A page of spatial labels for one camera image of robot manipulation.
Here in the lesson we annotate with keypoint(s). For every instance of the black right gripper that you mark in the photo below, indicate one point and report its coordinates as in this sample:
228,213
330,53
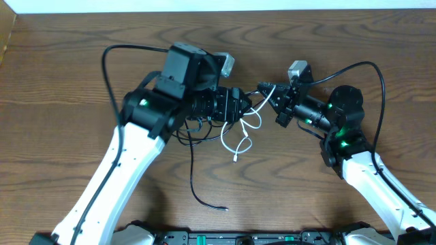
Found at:
285,100

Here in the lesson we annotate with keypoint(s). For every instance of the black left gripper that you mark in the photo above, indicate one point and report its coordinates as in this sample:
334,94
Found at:
233,104

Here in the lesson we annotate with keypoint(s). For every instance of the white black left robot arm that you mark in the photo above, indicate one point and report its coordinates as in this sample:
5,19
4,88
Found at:
186,88

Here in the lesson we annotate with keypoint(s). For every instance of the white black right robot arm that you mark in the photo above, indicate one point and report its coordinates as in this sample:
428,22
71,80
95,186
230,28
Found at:
346,150

